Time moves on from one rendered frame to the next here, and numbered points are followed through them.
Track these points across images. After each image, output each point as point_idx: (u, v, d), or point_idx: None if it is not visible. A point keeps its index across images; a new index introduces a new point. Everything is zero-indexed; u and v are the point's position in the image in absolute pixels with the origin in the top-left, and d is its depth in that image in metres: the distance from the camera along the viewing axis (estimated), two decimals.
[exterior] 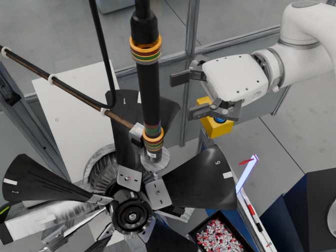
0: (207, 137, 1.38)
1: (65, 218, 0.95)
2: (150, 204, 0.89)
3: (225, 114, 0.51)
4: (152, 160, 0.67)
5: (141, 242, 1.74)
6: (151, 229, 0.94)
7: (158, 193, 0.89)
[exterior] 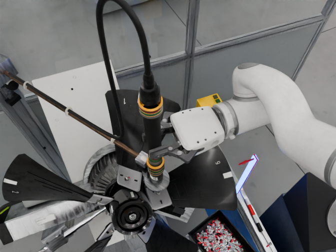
0: None
1: (65, 218, 0.95)
2: (150, 204, 0.89)
3: (180, 155, 0.62)
4: (154, 182, 0.79)
5: (141, 242, 1.74)
6: (151, 229, 0.94)
7: (158, 193, 0.89)
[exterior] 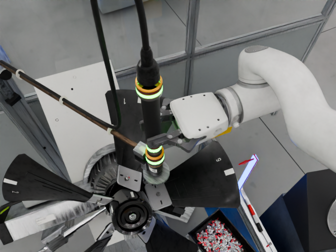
0: None
1: (65, 218, 0.95)
2: (150, 205, 0.89)
3: (180, 143, 0.57)
4: (153, 174, 0.74)
5: (141, 242, 1.74)
6: (151, 229, 0.94)
7: (157, 192, 0.91)
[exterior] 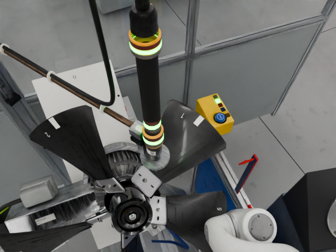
0: None
1: (65, 218, 0.95)
2: None
3: None
4: (152, 158, 0.66)
5: (141, 242, 1.74)
6: (131, 238, 0.93)
7: (158, 207, 0.92)
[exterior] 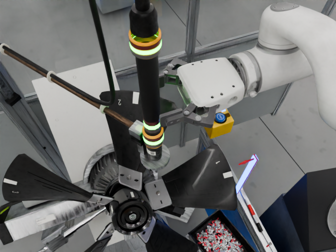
0: (207, 137, 1.38)
1: (65, 218, 0.95)
2: None
3: (198, 121, 0.49)
4: (152, 158, 0.66)
5: (141, 242, 1.74)
6: (106, 236, 0.90)
7: None
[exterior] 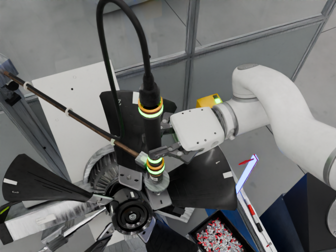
0: None
1: (65, 218, 0.95)
2: None
3: (179, 155, 0.62)
4: (154, 182, 0.79)
5: (141, 242, 1.74)
6: (106, 236, 0.90)
7: None
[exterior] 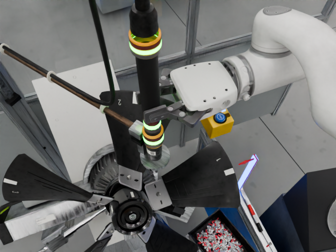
0: (207, 137, 1.38)
1: (65, 218, 0.95)
2: None
3: (182, 117, 0.50)
4: (152, 158, 0.66)
5: (141, 242, 1.74)
6: (106, 236, 0.90)
7: None
